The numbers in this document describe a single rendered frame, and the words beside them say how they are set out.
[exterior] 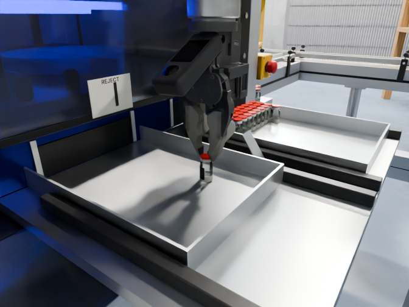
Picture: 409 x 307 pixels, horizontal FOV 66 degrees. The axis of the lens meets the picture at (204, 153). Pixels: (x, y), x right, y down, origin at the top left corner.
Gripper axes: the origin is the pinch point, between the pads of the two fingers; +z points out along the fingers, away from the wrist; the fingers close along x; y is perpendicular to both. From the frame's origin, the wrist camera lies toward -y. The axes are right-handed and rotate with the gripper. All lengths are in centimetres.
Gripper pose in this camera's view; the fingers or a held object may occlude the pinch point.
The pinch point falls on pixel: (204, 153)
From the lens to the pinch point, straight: 51.4
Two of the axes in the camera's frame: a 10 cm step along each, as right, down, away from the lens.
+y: 5.8, -3.3, 7.4
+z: 0.0, 9.2, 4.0
